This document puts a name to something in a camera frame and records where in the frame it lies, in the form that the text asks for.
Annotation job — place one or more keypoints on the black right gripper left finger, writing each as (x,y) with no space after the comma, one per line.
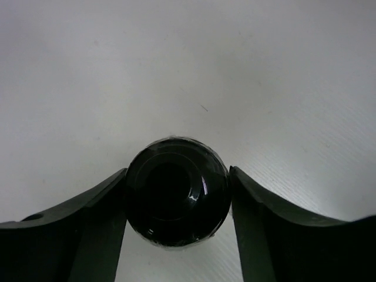
(77,240)

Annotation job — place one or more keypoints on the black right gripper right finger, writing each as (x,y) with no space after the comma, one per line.
(281,241)

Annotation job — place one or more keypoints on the black-capped white powder bottle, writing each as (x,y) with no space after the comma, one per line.
(177,192)

